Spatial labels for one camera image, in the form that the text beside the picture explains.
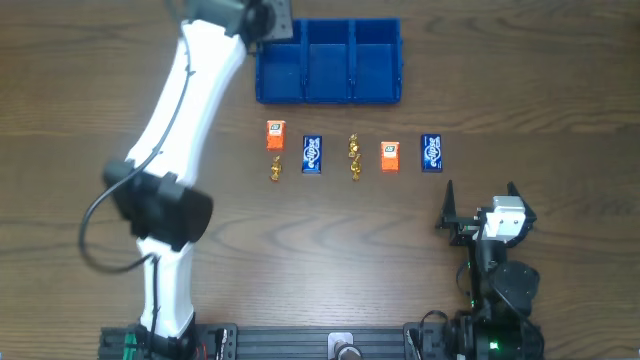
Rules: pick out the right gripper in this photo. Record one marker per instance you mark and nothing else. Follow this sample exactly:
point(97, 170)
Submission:
point(462, 230)

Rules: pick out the blue candy pack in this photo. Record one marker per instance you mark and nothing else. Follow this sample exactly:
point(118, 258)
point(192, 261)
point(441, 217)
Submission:
point(431, 153)
point(311, 155)

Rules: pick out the orange candy box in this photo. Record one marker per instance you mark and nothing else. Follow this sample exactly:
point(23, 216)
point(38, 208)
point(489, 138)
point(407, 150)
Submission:
point(275, 136)
point(390, 157)

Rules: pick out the gold candy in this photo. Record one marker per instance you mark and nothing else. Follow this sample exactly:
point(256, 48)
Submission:
point(353, 145)
point(275, 169)
point(356, 167)

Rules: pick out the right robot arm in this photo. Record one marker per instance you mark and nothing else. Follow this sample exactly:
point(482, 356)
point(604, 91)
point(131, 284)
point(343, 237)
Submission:
point(500, 300)

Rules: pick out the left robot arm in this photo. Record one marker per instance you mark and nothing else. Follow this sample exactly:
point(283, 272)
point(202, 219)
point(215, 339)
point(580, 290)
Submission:
point(190, 115)

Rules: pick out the blue tray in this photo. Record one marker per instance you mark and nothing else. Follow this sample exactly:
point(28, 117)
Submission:
point(327, 75)

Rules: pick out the mounting rail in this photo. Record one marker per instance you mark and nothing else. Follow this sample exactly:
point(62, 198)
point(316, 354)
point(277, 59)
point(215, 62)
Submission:
point(290, 341)

